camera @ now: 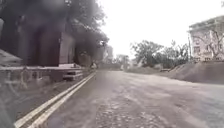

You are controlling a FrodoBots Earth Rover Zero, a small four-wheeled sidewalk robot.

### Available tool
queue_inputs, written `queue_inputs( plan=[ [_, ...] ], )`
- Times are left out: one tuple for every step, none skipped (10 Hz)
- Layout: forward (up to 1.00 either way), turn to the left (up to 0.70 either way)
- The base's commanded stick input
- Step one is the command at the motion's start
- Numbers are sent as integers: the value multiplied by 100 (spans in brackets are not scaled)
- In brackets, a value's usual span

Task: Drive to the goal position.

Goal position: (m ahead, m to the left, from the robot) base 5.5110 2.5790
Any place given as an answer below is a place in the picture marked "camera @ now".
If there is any grey asphalt road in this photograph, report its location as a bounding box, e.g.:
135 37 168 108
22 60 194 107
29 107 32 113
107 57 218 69
13 69 224 128

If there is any group of trees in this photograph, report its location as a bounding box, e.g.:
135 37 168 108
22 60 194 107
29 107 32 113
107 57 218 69
129 39 190 70

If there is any dark building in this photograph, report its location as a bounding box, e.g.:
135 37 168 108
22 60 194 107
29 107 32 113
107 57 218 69
0 0 78 68

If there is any earth bank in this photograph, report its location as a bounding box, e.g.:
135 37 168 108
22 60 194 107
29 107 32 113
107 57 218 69
126 61 224 85

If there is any pale building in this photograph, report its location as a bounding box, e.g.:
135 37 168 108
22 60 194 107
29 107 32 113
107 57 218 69
187 15 224 63

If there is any low concrete wall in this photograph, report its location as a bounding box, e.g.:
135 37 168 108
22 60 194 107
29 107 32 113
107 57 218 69
0 63 92 88

